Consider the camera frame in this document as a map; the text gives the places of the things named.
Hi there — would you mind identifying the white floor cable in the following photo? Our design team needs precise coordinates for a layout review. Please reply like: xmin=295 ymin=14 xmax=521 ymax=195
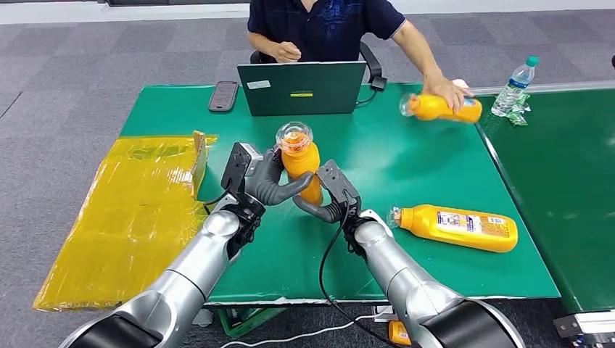
xmin=218 ymin=314 xmax=385 ymax=348

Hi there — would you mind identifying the yellow plastic sheet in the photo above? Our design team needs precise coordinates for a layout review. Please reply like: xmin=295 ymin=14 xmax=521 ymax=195
xmin=32 ymin=134 xmax=220 ymax=313

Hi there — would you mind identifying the white table leg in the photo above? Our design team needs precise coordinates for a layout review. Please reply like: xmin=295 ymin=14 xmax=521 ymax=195
xmin=191 ymin=308 xmax=215 ymax=328

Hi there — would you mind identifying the person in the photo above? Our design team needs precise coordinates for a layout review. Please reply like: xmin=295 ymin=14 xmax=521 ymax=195
xmin=247 ymin=0 xmax=474 ymax=114

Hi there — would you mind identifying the clear plastic water bottle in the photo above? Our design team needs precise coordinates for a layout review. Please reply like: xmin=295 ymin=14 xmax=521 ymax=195
xmin=490 ymin=56 xmax=540 ymax=118

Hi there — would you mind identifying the person's left hand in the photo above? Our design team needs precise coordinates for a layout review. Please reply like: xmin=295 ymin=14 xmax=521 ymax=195
xmin=421 ymin=72 xmax=474 ymax=114

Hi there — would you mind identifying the green table mat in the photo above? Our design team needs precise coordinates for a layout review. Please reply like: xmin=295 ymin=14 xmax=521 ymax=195
xmin=120 ymin=82 xmax=561 ymax=305

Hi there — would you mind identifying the orange detergent bottle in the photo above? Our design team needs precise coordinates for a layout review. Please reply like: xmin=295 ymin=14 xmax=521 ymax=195
xmin=388 ymin=320 xmax=413 ymax=347
xmin=275 ymin=121 xmax=323 ymax=207
xmin=400 ymin=92 xmax=483 ymax=124
xmin=387 ymin=204 xmax=519 ymax=254

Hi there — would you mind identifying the person's right hand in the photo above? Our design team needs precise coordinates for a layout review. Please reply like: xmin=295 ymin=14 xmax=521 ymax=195
xmin=270 ymin=41 xmax=302 ymax=64

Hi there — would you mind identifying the green belt conveyor table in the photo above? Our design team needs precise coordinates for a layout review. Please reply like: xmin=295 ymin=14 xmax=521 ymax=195
xmin=452 ymin=79 xmax=615 ymax=348

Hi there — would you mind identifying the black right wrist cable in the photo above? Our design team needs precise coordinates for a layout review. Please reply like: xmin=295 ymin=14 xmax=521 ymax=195
xmin=318 ymin=189 xmax=400 ymax=348

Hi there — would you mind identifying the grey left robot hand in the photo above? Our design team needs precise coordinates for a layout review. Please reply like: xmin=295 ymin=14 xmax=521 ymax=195
xmin=220 ymin=141 xmax=314 ymax=207

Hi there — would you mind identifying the white power strip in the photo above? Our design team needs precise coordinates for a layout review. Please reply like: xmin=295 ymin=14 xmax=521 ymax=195
xmin=373 ymin=304 xmax=397 ymax=323

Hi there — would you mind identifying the black office chair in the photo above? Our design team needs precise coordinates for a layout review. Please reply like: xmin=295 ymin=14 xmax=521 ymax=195
xmin=249 ymin=42 xmax=385 ymax=85

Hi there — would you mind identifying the dark green laptop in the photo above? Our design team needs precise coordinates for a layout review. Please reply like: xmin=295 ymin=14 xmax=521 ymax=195
xmin=236 ymin=61 xmax=368 ymax=117

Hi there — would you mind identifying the black laptop charger cable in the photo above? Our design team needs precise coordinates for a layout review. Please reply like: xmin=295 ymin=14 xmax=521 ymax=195
xmin=355 ymin=88 xmax=378 ymax=107

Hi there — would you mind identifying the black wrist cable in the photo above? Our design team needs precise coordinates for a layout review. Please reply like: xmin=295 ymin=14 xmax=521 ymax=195
xmin=318 ymin=189 xmax=400 ymax=348
xmin=202 ymin=189 xmax=233 ymax=215

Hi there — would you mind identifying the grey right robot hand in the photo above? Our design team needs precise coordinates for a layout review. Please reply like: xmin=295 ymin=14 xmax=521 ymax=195
xmin=293 ymin=159 xmax=362 ymax=225

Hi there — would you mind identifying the black smartphone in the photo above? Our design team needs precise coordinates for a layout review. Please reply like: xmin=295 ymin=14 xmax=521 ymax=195
xmin=207 ymin=80 xmax=240 ymax=113

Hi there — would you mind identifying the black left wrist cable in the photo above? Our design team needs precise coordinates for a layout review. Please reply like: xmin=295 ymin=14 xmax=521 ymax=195
xmin=202 ymin=189 xmax=233 ymax=215

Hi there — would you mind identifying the green crumpled wrapper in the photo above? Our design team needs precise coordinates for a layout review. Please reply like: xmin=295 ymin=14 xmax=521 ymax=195
xmin=505 ymin=94 xmax=532 ymax=128

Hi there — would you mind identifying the green plastic crate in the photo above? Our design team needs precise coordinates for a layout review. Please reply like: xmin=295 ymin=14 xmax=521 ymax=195
xmin=217 ymin=307 xmax=289 ymax=339

